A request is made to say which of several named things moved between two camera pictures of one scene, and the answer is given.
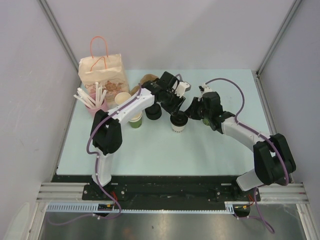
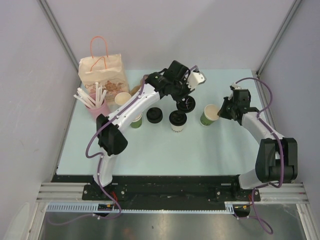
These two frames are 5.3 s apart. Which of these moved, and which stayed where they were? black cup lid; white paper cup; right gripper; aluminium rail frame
Moved: right gripper
Stayed: black cup lid; aluminium rail frame; white paper cup
